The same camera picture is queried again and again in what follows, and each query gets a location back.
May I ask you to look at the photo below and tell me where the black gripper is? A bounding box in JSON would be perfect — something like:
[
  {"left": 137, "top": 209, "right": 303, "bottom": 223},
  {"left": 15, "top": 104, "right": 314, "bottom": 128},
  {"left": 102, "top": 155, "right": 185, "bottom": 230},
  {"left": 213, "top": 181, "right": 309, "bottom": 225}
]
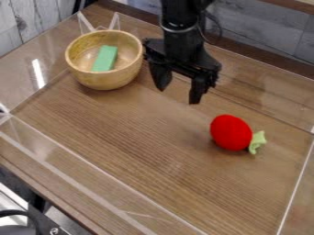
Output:
[{"left": 142, "top": 25, "right": 222, "bottom": 105}]

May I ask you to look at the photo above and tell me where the green rectangular stick block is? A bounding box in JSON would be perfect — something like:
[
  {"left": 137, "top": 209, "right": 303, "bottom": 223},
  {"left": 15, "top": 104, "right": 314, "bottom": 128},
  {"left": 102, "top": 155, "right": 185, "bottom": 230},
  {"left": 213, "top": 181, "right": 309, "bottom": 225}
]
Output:
[{"left": 93, "top": 45, "right": 118, "bottom": 72}]

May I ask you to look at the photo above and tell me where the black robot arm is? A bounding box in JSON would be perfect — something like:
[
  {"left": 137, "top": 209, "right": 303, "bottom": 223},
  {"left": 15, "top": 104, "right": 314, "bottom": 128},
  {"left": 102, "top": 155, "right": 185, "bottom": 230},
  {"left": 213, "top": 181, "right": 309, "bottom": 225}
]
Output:
[{"left": 142, "top": 0, "right": 222, "bottom": 104}]

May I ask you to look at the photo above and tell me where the light wooden bowl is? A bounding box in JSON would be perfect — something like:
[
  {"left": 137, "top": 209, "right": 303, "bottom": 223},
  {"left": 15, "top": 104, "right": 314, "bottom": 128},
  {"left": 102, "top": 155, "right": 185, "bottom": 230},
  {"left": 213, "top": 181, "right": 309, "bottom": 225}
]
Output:
[{"left": 66, "top": 29, "right": 144, "bottom": 91}]

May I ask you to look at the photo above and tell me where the red plush strawberry toy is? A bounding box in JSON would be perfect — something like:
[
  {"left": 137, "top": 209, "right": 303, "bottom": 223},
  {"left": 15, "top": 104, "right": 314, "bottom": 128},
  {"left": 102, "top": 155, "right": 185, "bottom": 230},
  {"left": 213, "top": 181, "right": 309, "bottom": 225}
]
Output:
[{"left": 210, "top": 114, "right": 268, "bottom": 154}]

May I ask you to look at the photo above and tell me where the clear acrylic tray wall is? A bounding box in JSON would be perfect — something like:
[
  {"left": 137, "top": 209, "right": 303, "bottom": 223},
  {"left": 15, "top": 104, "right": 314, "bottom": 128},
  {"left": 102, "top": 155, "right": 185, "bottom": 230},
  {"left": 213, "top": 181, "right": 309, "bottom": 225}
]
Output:
[{"left": 0, "top": 17, "right": 314, "bottom": 235}]

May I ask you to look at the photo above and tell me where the black metal bracket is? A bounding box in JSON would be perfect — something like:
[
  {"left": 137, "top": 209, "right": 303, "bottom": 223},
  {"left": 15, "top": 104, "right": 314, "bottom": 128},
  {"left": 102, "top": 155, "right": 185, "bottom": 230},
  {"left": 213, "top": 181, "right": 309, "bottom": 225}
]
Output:
[{"left": 29, "top": 206, "right": 71, "bottom": 235}]

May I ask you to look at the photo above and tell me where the black cable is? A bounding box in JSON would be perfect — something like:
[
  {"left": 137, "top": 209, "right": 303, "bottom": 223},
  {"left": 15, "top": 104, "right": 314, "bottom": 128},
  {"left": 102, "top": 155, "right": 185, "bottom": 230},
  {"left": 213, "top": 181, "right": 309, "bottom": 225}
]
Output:
[{"left": 0, "top": 209, "right": 31, "bottom": 220}]

